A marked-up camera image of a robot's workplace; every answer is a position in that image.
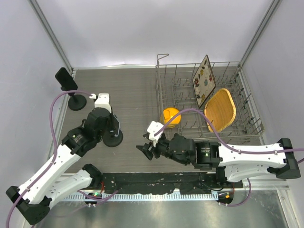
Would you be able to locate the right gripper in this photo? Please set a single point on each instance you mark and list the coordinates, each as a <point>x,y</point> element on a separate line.
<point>148,148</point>

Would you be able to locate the black phone stand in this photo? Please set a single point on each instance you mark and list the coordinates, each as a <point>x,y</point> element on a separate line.
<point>76,102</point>
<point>112,141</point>

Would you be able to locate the black phone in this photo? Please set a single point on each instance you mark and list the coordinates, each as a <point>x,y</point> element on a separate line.
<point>66,80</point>

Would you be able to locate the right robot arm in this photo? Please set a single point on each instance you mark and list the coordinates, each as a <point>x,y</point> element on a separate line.
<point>232,163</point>

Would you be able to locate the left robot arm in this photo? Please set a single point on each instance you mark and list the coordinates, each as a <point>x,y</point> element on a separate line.
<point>39,194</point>

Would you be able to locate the yellow bowl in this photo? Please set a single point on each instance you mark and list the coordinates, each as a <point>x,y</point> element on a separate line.
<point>168,113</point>

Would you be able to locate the floral square plate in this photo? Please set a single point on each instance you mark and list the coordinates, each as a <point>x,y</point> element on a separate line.
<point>203,81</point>

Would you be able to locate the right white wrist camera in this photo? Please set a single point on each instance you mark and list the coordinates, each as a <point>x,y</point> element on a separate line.
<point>154,132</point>

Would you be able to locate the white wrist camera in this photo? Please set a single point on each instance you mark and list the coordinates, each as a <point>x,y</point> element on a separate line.
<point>154,132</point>
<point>101,100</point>

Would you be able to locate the grey wire dish rack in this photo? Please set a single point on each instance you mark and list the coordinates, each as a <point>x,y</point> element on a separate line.
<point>182,86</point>

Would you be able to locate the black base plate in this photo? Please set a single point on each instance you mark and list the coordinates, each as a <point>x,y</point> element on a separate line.
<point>159,183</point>

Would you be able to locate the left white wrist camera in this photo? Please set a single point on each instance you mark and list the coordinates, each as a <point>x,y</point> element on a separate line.
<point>101,100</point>

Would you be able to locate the white cable duct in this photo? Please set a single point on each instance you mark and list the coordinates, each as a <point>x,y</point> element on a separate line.
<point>175,196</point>

